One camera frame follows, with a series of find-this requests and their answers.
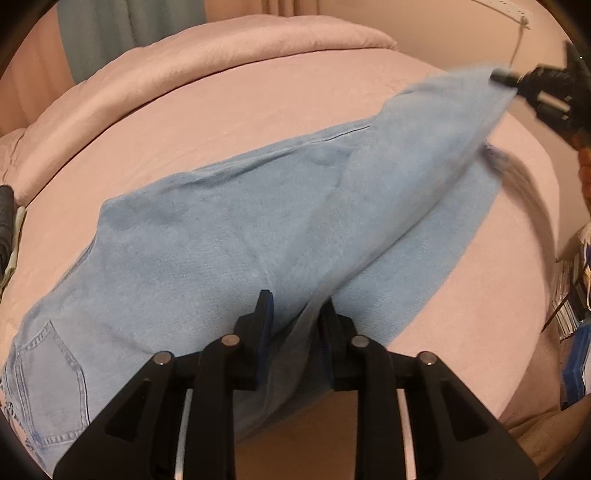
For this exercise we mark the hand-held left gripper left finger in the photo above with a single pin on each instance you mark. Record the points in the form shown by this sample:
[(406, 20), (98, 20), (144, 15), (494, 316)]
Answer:
[(265, 325)]

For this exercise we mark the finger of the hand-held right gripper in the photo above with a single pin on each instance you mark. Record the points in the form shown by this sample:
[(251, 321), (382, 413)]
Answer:
[(504, 77)]

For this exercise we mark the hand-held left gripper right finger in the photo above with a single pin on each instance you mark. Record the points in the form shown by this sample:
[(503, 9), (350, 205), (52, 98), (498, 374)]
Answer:
[(326, 339)]

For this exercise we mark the light blue denim pants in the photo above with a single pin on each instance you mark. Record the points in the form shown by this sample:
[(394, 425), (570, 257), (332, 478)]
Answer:
[(207, 240)]

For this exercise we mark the white power strip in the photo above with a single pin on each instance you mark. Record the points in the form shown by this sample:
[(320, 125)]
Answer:
[(505, 9)]

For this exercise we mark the stack of books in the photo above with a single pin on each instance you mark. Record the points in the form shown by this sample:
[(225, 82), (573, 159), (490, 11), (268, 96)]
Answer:
[(572, 286)]

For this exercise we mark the beige cloth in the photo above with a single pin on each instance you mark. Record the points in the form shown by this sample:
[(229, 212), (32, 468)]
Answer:
[(535, 438)]

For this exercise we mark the pale folded cloth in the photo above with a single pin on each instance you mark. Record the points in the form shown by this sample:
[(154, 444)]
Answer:
[(18, 230)]

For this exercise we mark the pink pillow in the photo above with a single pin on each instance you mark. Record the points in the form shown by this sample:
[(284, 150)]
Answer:
[(138, 87)]

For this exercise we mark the dark folded clothes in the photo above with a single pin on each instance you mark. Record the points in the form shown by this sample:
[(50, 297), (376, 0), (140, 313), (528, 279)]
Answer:
[(5, 221)]

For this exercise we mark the teal curtain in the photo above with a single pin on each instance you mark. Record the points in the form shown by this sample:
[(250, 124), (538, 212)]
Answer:
[(115, 32)]

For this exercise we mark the pink curtain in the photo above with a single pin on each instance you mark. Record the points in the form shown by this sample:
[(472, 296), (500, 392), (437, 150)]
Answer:
[(32, 78)]

